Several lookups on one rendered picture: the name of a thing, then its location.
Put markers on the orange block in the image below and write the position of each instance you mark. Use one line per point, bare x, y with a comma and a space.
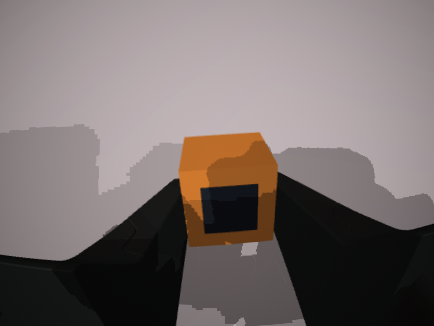
228, 186

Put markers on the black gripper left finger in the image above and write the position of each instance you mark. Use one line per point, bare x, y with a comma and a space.
131, 277

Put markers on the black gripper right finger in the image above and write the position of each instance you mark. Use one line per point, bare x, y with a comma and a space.
346, 269

